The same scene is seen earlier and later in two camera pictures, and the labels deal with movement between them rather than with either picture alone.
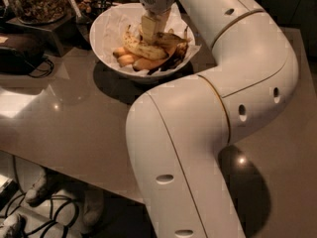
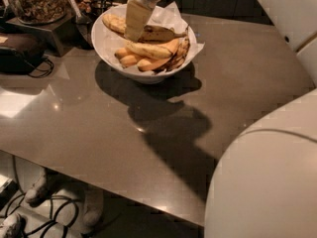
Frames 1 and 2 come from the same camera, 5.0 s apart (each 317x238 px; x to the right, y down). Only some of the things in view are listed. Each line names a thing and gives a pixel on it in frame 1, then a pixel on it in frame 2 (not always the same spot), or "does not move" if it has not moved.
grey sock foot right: [93, 206] does not move
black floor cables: [50, 225] does not move
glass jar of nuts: [38, 4] does not move
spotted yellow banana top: [169, 40] -> [115, 22]
